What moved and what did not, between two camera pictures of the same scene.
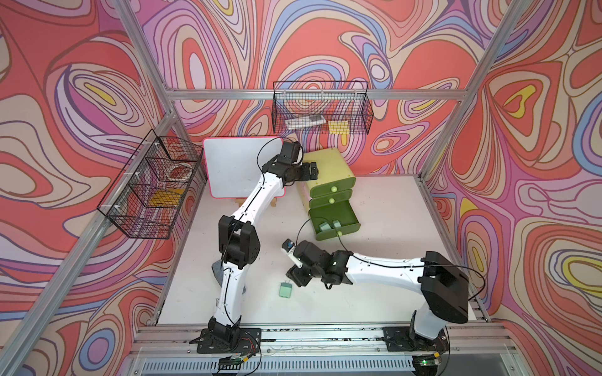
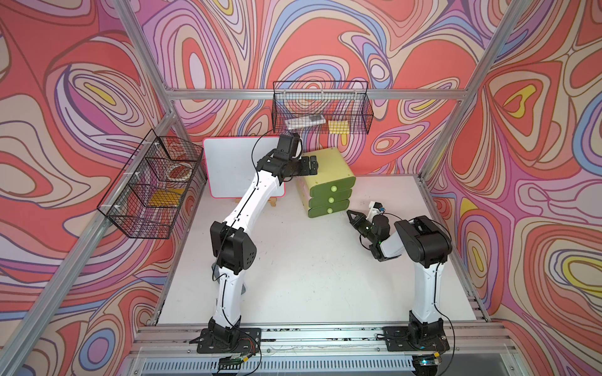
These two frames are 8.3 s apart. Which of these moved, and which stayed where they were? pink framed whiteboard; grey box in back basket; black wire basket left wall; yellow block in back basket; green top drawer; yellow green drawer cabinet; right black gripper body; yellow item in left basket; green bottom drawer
Moved: green bottom drawer; yellow green drawer cabinet; right black gripper body
Stayed: pink framed whiteboard; yellow block in back basket; grey box in back basket; black wire basket left wall; green top drawer; yellow item in left basket
